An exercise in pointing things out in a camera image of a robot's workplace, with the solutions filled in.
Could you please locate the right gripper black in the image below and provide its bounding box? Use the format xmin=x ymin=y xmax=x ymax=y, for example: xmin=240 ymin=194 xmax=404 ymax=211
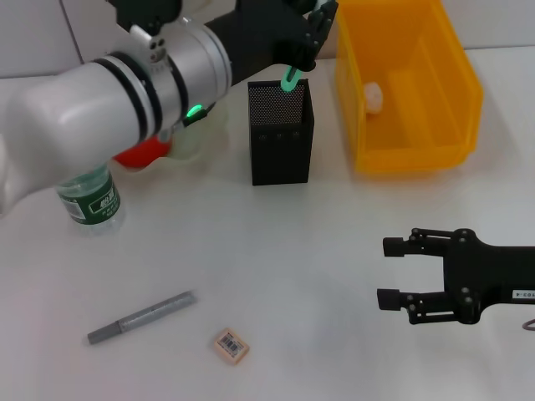
xmin=376 ymin=228 xmax=535 ymax=326

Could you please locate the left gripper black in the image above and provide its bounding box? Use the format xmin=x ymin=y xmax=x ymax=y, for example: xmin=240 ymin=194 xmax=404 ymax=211
xmin=204 ymin=0 xmax=339 ymax=87

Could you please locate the green utility knife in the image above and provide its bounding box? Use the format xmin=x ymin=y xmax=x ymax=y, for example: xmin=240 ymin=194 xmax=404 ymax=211
xmin=279 ymin=0 xmax=339 ymax=94

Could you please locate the white paper ball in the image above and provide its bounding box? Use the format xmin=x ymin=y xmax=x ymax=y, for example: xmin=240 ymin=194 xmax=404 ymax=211
xmin=362 ymin=82 xmax=385 ymax=114

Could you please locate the red-orange toy fruit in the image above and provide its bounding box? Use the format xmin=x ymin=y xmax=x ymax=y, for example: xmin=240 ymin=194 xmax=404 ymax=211
xmin=112 ymin=135 xmax=171 ymax=168

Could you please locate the clear water bottle green label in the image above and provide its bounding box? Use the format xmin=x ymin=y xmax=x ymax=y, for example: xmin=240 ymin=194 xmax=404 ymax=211
xmin=56 ymin=162 xmax=125 ymax=237

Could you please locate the black mesh pen holder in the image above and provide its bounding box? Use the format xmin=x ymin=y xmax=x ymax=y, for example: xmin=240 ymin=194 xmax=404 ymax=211
xmin=247 ymin=78 xmax=315 ymax=187

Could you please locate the clear glass fruit plate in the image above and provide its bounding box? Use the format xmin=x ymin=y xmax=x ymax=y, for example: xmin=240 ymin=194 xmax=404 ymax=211
xmin=165 ymin=62 xmax=231 ymax=162

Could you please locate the beige eraser with barcode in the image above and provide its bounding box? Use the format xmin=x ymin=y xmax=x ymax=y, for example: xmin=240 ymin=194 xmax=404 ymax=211
xmin=212 ymin=327 xmax=251 ymax=367

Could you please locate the grey marker pen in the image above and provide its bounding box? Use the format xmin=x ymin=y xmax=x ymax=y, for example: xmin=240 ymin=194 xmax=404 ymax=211
xmin=86 ymin=291 xmax=197 ymax=346

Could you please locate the yellow plastic bin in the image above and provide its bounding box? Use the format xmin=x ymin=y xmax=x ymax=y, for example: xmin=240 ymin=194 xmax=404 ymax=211
xmin=333 ymin=0 xmax=485 ymax=175

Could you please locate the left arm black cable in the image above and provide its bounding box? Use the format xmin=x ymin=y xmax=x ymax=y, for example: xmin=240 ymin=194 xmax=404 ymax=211
xmin=181 ymin=106 xmax=210 ymax=127

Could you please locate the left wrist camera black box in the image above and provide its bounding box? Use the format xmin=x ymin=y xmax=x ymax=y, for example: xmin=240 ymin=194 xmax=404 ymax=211
xmin=106 ymin=0 xmax=185 ymax=38

